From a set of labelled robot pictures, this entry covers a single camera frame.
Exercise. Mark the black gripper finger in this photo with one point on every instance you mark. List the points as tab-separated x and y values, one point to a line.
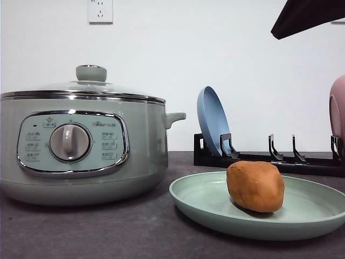
300	15

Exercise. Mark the brown potato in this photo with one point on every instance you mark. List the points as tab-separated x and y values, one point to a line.
256	185

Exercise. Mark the green plate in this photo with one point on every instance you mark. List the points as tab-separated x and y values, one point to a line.
203	203

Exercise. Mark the glass steamer lid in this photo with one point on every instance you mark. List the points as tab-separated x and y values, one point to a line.
91	83

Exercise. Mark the pink plate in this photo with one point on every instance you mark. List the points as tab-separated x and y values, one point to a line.
337	111

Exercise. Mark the blue plate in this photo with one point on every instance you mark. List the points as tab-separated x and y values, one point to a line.
212	118

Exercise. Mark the green electric steamer pot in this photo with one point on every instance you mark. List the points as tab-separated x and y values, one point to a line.
81	148

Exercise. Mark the black dish rack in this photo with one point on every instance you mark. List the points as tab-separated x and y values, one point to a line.
297	162

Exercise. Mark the white wall socket left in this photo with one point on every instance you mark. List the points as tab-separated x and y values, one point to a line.
100	12

